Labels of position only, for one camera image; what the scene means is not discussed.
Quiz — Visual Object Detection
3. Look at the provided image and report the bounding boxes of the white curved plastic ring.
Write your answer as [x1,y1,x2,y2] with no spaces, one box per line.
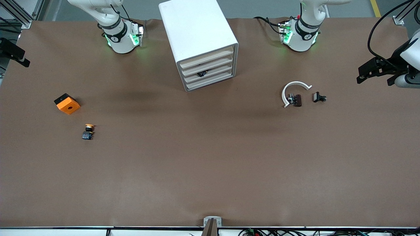
[282,81,313,108]

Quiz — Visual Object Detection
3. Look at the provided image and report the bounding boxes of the aluminium frame post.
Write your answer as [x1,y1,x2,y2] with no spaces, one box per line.
[0,0,45,29]
[393,0,420,26]

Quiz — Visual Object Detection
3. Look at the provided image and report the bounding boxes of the orange square box with hole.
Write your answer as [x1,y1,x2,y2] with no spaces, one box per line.
[54,93,81,115]

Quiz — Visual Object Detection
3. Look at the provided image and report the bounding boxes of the front camera mount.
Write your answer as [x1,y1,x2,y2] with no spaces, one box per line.
[201,216,222,236]

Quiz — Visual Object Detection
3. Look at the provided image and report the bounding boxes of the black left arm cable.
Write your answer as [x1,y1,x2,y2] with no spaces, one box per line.
[367,0,420,61]

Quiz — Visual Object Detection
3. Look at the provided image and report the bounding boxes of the white plastic tray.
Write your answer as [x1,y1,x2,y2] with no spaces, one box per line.
[180,54,235,76]

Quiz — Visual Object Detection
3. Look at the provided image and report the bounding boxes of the black base cable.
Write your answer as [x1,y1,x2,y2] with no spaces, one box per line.
[253,16,283,35]

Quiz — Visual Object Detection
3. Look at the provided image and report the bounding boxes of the yellow-capped push button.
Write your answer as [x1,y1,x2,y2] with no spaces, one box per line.
[81,124,95,141]

